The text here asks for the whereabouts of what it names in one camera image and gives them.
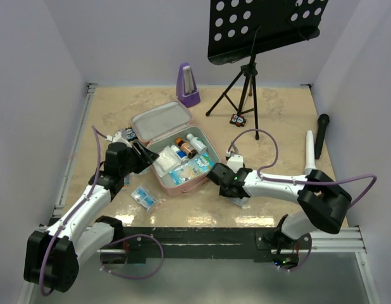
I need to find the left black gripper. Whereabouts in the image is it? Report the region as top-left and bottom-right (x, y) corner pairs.
(120, 140), (159, 177)

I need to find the teal topped zip bag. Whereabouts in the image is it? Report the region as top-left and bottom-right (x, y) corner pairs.
(228, 197), (250, 209)

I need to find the white gauze packet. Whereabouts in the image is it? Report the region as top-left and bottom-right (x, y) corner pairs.
(153, 146), (181, 177)

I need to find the orange teal bandage packet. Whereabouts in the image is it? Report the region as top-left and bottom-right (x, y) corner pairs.
(123, 175), (130, 187)

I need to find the blue alcohol pad bag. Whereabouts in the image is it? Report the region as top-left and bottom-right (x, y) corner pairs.
(131, 184), (166, 213)

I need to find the blue cotton swab packet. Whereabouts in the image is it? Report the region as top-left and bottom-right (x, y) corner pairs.
(170, 153), (214, 186)

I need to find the pink medicine kit case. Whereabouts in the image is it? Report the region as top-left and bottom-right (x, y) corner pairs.
(131, 101), (220, 196)

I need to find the brown medicine bottle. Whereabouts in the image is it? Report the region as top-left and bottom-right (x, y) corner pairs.
(175, 138), (197, 159)

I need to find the white plastic bottle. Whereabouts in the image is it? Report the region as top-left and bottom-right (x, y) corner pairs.
(186, 133), (207, 155)

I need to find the white blue ointment tube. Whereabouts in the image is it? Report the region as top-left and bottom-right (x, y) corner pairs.
(170, 144), (189, 163)

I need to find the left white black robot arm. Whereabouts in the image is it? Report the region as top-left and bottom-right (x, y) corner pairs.
(23, 140), (159, 292)

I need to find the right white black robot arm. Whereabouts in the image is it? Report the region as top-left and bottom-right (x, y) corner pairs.
(207, 163), (352, 249)

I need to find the small red black tuner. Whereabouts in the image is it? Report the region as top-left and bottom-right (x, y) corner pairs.
(230, 114), (247, 127)

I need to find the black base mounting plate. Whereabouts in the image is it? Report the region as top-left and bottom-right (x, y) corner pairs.
(104, 227), (312, 269)

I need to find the purple metronome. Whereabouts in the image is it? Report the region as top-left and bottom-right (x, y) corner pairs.
(176, 63), (201, 108)

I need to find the black microphone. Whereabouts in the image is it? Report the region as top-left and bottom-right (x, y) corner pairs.
(314, 113), (330, 160)

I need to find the black music stand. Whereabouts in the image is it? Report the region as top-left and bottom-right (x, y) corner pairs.
(205, 0), (330, 141)

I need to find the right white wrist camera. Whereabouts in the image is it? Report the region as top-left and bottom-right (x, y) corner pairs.
(226, 154), (245, 173)

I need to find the aluminium left rail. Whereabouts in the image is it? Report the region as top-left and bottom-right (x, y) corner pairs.
(52, 83), (98, 217)

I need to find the aluminium rail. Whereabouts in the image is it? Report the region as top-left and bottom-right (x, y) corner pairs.
(32, 226), (368, 253)
(52, 83), (98, 217)

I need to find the aluminium front rail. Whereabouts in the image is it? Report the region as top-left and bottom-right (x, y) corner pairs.
(32, 226), (368, 253)

